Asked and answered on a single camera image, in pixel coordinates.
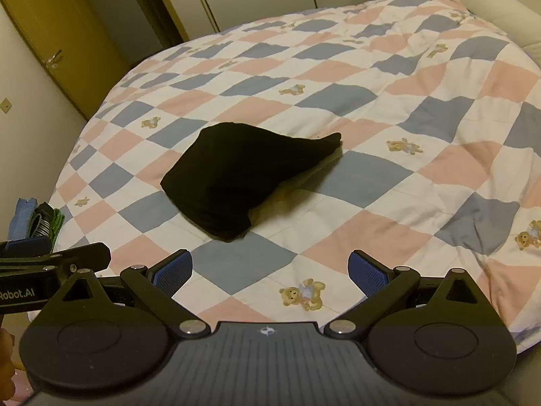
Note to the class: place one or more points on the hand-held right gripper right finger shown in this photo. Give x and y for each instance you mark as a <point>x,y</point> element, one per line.
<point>370,273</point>

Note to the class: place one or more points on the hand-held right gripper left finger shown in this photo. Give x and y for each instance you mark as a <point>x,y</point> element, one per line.
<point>173,273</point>

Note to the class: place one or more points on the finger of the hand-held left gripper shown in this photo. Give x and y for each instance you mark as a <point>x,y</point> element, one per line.
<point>25,246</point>
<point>84,256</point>

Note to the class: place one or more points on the black pants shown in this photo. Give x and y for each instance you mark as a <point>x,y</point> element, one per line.
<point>236,177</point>

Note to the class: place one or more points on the person's left hand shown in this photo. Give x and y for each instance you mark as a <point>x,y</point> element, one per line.
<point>6,359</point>

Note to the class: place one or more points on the blue folded cloth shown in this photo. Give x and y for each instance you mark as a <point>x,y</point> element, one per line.
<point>23,218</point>

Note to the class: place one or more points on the green packet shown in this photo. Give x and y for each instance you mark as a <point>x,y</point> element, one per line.
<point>48,224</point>

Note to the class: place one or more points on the checkered teddy bear quilt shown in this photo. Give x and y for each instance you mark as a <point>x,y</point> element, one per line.
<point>338,72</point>

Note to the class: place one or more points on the brown cardboard box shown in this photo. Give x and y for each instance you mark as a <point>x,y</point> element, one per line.
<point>50,17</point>

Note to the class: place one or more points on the white padded headboard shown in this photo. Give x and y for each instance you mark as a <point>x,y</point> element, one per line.
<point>503,8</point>

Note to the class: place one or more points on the small wall plate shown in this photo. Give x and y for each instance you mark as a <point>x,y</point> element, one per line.
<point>5,105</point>

